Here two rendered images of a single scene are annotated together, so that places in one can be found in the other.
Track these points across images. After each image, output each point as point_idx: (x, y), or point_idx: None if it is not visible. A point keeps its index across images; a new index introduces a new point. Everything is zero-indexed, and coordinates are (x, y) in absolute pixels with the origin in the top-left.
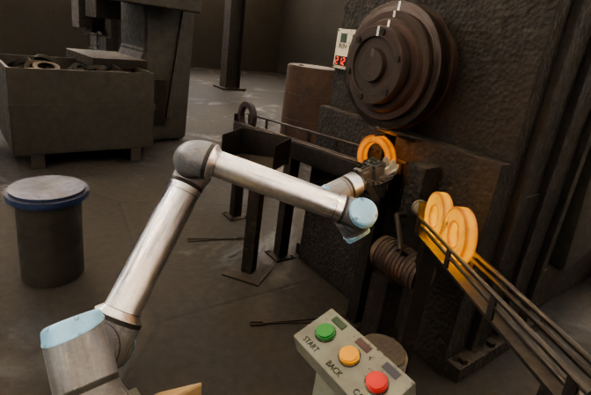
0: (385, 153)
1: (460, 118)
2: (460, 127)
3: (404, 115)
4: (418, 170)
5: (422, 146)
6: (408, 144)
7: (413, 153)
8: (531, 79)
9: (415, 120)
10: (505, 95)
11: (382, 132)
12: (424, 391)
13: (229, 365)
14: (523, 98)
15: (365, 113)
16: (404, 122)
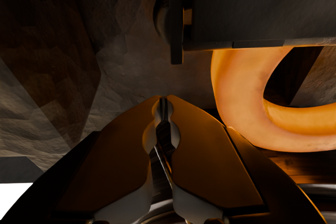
0: (255, 117)
1: (104, 125)
2: (95, 115)
3: (172, 208)
4: (2, 150)
5: (140, 98)
6: (194, 89)
7: (164, 73)
8: (42, 167)
9: (161, 169)
10: (58, 155)
11: (312, 92)
12: None
13: None
14: (33, 156)
15: (333, 213)
16: (170, 202)
